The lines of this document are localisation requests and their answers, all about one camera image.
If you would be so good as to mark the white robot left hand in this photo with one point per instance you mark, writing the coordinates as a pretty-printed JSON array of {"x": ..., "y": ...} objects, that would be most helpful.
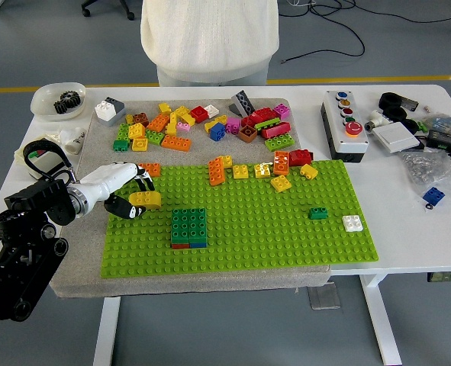
[{"x": 110, "y": 177}]

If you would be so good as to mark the yellow curved brick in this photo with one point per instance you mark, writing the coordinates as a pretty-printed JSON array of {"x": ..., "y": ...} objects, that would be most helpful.
[{"x": 150, "y": 198}]

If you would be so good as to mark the magenta square brick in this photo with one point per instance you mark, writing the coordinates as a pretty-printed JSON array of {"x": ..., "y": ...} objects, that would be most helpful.
[{"x": 232, "y": 126}]

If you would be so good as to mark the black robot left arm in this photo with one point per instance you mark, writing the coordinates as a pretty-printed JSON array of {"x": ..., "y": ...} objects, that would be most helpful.
[{"x": 38, "y": 194}]

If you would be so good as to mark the small dark green brick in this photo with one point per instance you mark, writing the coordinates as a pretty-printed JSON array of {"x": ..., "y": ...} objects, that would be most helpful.
[
  {"x": 318, "y": 214},
  {"x": 120, "y": 145}
]

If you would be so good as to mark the orange long brick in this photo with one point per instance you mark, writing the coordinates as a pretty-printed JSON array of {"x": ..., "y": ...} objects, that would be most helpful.
[
  {"x": 216, "y": 171},
  {"x": 152, "y": 169},
  {"x": 176, "y": 143},
  {"x": 281, "y": 163}
]

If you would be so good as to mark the yellow square brick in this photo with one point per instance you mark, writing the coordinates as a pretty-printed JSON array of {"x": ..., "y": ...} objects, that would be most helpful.
[
  {"x": 281, "y": 184},
  {"x": 136, "y": 131},
  {"x": 139, "y": 144},
  {"x": 240, "y": 172},
  {"x": 263, "y": 171}
]

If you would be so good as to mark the lime long brick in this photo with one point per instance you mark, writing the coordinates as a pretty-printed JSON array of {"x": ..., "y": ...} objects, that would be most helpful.
[
  {"x": 123, "y": 132},
  {"x": 280, "y": 142}
]

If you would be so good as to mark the small yellow brick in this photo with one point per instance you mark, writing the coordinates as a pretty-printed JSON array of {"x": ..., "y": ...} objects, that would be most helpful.
[
  {"x": 309, "y": 172},
  {"x": 129, "y": 119},
  {"x": 227, "y": 162},
  {"x": 165, "y": 109}
]

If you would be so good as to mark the white square brick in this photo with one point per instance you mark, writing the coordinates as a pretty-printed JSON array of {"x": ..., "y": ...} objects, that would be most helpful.
[
  {"x": 105, "y": 108},
  {"x": 352, "y": 223}
]

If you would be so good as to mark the yellow narrow brick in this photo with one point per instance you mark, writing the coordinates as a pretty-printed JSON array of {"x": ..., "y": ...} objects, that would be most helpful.
[{"x": 172, "y": 126}]

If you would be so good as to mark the dark green long brick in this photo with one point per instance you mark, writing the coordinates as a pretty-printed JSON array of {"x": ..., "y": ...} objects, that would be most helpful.
[
  {"x": 198, "y": 225},
  {"x": 180, "y": 225}
]

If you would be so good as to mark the pink flat brick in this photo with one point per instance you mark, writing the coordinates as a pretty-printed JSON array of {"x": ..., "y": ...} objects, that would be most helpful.
[{"x": 183, "y": 127}]

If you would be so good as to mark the red flat brick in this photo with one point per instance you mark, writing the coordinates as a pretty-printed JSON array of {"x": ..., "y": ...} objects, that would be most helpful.
[{"x": 180, "y": 246}]

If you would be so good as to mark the red square brick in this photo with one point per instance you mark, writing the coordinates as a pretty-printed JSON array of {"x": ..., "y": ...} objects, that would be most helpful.
[{"x": 199, "y": 114}]

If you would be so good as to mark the blue flat brick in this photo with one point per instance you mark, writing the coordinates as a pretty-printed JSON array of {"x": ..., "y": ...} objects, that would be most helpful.
[{"x": 198, "y": 245}]

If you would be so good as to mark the brown square brick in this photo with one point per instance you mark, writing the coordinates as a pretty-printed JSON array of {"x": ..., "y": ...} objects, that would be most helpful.
[{"x": 247, "y": 133}]

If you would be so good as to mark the green studded baseplate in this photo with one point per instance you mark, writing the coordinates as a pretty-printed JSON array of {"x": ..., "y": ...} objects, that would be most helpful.
[{"x": 248, "y": 228}]

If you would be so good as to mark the grey patterned sloped brick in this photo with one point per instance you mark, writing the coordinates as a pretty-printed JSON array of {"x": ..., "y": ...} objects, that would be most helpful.
[{"x": 242, "y": 102}]

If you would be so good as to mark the large red brick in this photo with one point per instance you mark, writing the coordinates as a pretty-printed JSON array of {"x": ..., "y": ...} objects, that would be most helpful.
[{"x": 261, "y": 114}]

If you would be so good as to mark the lime flat brick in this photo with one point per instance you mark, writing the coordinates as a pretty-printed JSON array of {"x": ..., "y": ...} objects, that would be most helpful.
[{"x": 267, "y": 123}]

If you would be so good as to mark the red long brick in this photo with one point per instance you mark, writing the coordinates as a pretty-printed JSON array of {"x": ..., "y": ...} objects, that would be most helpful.
[{"x": 275, "y": 130}]

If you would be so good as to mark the white plastic tube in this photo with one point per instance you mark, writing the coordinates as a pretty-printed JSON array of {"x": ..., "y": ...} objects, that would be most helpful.
[{"x": 76, "y": 139}]

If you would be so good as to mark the black gear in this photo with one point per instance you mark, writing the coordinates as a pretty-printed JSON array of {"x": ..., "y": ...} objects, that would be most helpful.
[
  {"x": 71, "y": 99},
  {"x": 61, "y": 107}
]

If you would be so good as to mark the white bowl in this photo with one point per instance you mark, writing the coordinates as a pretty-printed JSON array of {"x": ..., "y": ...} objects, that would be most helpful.
[{"x": 44, "y": 101}]

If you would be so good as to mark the grey-brown mat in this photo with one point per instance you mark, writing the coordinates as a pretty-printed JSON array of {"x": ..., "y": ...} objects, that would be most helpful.
[{"x": 210, "y": 286}]

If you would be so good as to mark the white table leg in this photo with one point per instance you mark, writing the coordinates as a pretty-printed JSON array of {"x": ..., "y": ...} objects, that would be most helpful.
[
  {"x": 385, "y": 328},
  {"x": 107, "y": 331}
]

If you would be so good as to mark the black office chair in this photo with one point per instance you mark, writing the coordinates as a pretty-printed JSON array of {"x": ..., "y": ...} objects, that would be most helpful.
[{"x": 131, "y": 15}]

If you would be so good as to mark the person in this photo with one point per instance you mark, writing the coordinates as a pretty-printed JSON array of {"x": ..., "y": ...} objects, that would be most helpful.
[{"x": 210, "y": 38}]

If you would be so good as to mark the grey button control box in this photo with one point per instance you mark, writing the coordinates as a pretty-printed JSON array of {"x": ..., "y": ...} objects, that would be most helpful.
[{"x": 343, "y": 133}]

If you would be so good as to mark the white pipe fitting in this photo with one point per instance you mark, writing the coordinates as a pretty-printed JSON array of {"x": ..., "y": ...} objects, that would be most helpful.
[{"x": 375, "y": 120}]

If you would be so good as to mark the grey black block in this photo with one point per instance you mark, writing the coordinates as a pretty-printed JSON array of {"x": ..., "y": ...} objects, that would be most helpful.
[{"x": 410, "y": 103}]

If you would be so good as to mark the small green part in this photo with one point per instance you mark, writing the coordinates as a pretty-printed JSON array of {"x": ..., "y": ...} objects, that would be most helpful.
[{"x": 422, "y": 126}]

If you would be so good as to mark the clear bag of screws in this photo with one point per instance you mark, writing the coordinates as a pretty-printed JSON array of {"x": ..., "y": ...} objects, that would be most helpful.
[{"x": 435, "y": 167}]

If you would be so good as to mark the black power adapter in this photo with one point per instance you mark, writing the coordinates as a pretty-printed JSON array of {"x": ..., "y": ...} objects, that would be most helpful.
[{"x": 444, "y": 141}]

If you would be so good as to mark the clear bag of parts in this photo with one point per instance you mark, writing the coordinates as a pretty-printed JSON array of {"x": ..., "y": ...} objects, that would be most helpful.
[{"x": 444, "y": 122}]

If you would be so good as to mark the table control panel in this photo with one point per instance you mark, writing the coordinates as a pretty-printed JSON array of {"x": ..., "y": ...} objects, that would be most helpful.
[{"x": 448, "y": 277}]

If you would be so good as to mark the beige switch box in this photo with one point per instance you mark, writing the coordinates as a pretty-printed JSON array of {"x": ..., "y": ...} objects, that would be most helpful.
[{"x": 47, "y": 164}]

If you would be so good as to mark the white switch plate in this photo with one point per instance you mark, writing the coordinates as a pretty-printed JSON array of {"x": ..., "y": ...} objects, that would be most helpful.
[{"x": 396, "y": 138}]

